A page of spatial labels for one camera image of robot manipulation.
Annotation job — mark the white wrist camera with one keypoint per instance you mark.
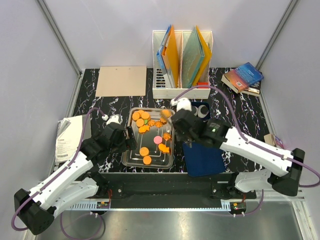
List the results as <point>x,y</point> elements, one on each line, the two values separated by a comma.
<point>116,118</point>
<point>181,104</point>

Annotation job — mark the white paper manual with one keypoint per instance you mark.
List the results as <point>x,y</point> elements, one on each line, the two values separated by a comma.
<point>69,133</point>

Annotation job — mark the steel baking tray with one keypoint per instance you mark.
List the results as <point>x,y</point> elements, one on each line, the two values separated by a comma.
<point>132,158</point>

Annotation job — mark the teal folder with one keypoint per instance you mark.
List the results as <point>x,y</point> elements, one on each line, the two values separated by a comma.
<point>191,59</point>

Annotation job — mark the purple box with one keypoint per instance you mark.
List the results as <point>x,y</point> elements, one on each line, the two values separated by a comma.
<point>273,140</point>

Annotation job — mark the red small box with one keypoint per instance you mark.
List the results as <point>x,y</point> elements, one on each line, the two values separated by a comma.
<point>202,84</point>

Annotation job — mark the blue tin lid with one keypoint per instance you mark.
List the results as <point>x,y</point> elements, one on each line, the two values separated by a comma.
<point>203,161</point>

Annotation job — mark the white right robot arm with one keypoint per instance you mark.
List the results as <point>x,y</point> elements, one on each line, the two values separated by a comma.
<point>281,171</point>

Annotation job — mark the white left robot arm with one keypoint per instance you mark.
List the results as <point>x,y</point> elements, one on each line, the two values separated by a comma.
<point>38,207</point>

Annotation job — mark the white paper cup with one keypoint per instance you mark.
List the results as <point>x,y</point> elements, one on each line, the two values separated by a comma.
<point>191,110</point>
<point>201,115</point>

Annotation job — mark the lower paperback book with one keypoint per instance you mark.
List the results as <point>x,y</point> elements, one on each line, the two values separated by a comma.
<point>253,90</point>

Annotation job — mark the orange star cookie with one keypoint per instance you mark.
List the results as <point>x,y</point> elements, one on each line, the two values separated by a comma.
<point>144,129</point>

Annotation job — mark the blue paperback book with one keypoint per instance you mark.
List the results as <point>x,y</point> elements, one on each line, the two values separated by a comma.
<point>244,76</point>

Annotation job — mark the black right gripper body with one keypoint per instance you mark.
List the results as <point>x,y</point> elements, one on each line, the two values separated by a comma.
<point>192,138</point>

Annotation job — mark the orange fish cookie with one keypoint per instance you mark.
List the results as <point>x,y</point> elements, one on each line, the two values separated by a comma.
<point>164,149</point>

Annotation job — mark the yellow folder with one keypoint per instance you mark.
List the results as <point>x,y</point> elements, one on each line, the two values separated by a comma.
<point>206,55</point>

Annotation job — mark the tan clipboard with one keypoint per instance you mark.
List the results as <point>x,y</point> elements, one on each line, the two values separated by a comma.
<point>121,81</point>

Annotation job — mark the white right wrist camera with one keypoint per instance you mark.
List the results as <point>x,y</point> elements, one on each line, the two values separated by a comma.
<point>181,104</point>

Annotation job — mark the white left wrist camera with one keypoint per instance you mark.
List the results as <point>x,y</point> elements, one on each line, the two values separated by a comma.
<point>116,118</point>

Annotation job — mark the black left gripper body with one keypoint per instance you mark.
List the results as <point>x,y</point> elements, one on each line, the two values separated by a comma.
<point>118,147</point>

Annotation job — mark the blue folder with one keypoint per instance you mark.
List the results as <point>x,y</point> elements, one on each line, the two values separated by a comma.
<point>161,62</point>

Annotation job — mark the blue cookie tin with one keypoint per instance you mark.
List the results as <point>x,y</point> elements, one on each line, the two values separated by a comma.
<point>190,118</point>

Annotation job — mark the orange folder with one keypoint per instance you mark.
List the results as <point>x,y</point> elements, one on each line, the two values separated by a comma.
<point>170,56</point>

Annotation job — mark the orange round cookie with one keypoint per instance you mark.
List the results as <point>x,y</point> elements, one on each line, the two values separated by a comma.
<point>166,114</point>
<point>144,151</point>
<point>135,116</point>
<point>145,115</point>
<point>140,122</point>
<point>147,160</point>

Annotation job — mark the black sandwich cookie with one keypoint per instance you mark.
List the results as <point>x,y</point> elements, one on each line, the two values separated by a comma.
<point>194,110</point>
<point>203,110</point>

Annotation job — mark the pink round cookie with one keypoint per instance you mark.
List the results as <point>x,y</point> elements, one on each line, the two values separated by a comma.
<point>158,140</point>

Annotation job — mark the white file organizer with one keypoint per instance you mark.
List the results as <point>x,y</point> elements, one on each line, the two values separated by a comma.
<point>160,89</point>

